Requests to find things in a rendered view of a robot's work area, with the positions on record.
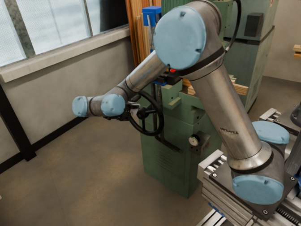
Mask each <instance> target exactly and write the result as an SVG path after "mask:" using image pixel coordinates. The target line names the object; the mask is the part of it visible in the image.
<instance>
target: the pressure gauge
mask: <svg viewBox="0 0 301 226"><path fill-rule="evenodd" d="M188 141H189V143H190V144H191V145H193V146H197V145H198V144H199V143H200V138H199V137H198V136H197V135H195V134H192V135H191V136H190V137H189V138H188Z"/></svg>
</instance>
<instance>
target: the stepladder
mask: <svg viewBox="0 0 301 226"><path fill-rule="evenodd" d="M142 13H143V23H144V26H148V33H149V40H150V52H151V53H152V52H153V51H154V50H155V49H154V43H153V37H154V31H155V28H156V25H155V23H158V22H159V20H160V19H161V18H162V15H161V6H150V7H146V8H142Z"/></svg>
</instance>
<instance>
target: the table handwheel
mask: <svg viewBox="0 0 301 226"><path fill-rule="evenodd" d="M137 95H141V96H143V97H144V98H146V99H147V100H148V101H149V102H150V103H151V104H150V105H148V106H147V107H146V108H144V107H142V108H139V109H138V111H137V117H138V118H139V119H141V120H142V128H141V127H140V126H139V125H138V124H137V123H136V122H135V120H134V119H133V117H132V116H131V115H130V118H129V121H130V123H131V124H132V125H133V126H134V128H136V129H137V130H138V131H139V132H141V133H142V134H144V135H147V136H157V135H159V134H160V133H161V132H162V131H163V128H164V115H163V112H162V109H161V108H160V106H159V104H158V103H157V101H156V100H155V99H154V98H153V97H152V96H151V95H149V94H148V93H147V92H145V91H143V90H141V91H140V92H139V93H138V94H137ZM152 105H153V107H154V108H155V110H152ZM151 113H157V114H158V117H159V127H158V129H157V130H155V131H147V130H146V129H145V118H147V117H148V116H149V114H151Z"/></svg>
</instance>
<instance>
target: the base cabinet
mask: <svg viewBox="0 0 301 226"><path fill-rule="evenodd" d="M163 115H164V138H165V140H167V141H168V142H170V143H171V144H173V145H175V146H177V147H178V148H180V149H182V150H183V151H184V152H183V154H180V153H179V152H176V153H175V152H174V151H172V150H171V149H170V148H168V147H167V146H165V145H164V144H162V143H161V142H159V141H157V140H156V139H155V137H154V136H147V135H144V134H142V133H141V132H140V138H141V146H142V157H143V166H144V172H145V173H147V174H148V175H150V176H151V177H153V178H155V179H156V180H158V181H159V182H161V183H162V184H164V185H166V186H167V187H169V188H171V189H172V190H174V191H175V192H177V193H179V194H180V195H182V196H183V197H185V198H187V199H188V198H189V197H190V196H191V194H192V193H193V191H194V190H195V188H196V187H197V186H198V184H199V183H200V180H199V179H198V178H197V174H198V164H199V163H201V162H202V161H203V160H205V159H206V158H207V157H209V156H210V155H211V154H212V153H214V152H215V151H216V150H220V151H221V146H222V140H221V138H220V136H219V135H218V133H217V131H216V129H215V127H214V125H213V124H212V122H211V120H210V118H209V116H208V115H207V113H205V114H204V115H203V116H202V117H201V118H200V119H199V120H198V121H197V122H196V123H195V124H194V125H191V124H188V123H186V122H183V121H180V120H178V119H175V118H173V117H171V116H168V115H166V114H163ZM145 129H146V130H147V131H154V129H153V116H152V113H151V114H149V116H148V117H147V118H145ZM199 131H201V132H204V133H206V134H209V135H211V140H210V145H209V147H208V148H207V149H206V150H205V152H204V153H203V154H202V155H201V156H198V155H196V154H194V153H192V152H190V151H189V141H188V138H189V137H190V136H191V135H192V134H197V133H198V132H199Z"/></svg>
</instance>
